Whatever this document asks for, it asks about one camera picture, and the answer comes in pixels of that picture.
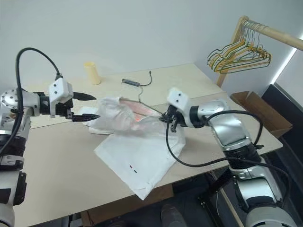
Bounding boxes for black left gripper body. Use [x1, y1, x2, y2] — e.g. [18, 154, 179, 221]
[55, 99, 74, 120]

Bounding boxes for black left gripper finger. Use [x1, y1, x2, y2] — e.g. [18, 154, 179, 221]
[72, 92, 97, 102]
[71, 113, 101, 123]

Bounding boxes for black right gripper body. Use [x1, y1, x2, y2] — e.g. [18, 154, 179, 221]
[165, 106, 185, 133]

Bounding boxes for white shorts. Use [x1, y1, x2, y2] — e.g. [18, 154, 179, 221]
[88, 95, 187, 202]

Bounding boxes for pale yellow plastic cup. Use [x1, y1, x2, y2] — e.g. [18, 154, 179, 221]
[84, 61, 102, 86]

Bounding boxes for brown cardboard box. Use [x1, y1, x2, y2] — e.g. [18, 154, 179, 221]
[230, 90, 294, 140]

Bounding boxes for dark rounded shape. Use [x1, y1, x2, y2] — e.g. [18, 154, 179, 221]
[160, 203, 188, 227]

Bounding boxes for thin wooden strip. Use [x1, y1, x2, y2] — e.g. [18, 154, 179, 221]
[218, 188, 241, 227]

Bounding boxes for dark panel with light edge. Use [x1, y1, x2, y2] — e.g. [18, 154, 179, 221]
[260, 47, 303, 180]

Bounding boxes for wooden clothes rack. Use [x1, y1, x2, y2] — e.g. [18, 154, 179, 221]
[216, 16, 303, 87]

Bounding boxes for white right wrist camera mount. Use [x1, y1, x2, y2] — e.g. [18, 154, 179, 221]
[166, 87, 194, 127]

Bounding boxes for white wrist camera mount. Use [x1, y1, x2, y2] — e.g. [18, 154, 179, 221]
[48, 78, 74, 118]
[166, 87, 194, 127]

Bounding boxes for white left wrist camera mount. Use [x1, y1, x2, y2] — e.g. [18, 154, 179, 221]
[48, 78, 74, 118]

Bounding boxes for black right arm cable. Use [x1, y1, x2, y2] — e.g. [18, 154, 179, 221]
[165, 110, 291, 207]

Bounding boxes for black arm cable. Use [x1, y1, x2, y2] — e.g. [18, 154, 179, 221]
[165, 110, 291, 207]
[0, 47, 64, 154]

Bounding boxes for grey USB hub with cable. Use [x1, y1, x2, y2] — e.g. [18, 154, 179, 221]
[121, 70, 153, 87]

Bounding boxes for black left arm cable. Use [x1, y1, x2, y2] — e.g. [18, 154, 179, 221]
[0, 47, 64, 154]

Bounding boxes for wire clothes hangers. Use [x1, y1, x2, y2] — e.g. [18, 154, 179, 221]
[206, 22, 263, 68]

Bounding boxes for black metal base frame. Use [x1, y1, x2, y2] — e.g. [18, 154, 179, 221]
[196, 169, 240, 215]

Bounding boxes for yellow wire hanger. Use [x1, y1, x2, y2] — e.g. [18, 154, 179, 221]
[214, 26, 272, 74]

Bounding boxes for bunch of wire hangers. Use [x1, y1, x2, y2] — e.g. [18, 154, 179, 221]
[209, 23, 272, 71]

